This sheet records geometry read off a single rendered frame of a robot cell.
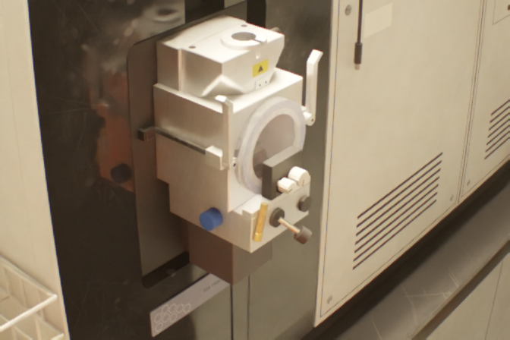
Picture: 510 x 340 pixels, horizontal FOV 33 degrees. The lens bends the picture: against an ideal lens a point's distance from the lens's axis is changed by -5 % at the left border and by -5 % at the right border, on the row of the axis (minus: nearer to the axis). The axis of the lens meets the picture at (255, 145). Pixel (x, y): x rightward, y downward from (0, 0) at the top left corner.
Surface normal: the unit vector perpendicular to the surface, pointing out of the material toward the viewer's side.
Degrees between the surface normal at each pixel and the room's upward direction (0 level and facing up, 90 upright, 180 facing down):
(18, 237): 90
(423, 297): 0
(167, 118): 90
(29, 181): 90
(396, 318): 0
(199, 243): 90
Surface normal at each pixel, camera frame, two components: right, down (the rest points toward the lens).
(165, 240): 0.76, 0.32
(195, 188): -0.65, 0.36
